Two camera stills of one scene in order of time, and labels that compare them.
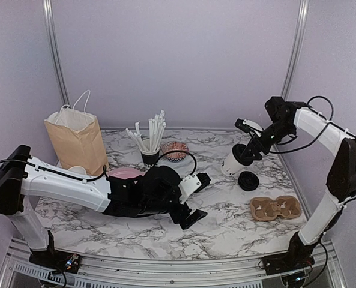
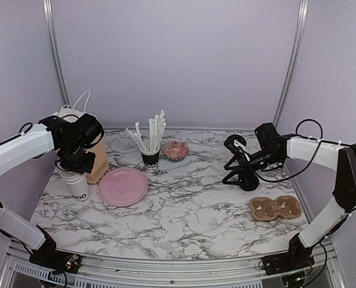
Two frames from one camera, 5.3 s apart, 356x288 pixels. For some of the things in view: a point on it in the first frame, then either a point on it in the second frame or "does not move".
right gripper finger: x=250 y=144 -> x=235 y=162
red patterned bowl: x=174 y=156 does not move
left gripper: x=179 y=218 -> x=86 y=167
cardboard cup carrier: x=265 y=209 does not move
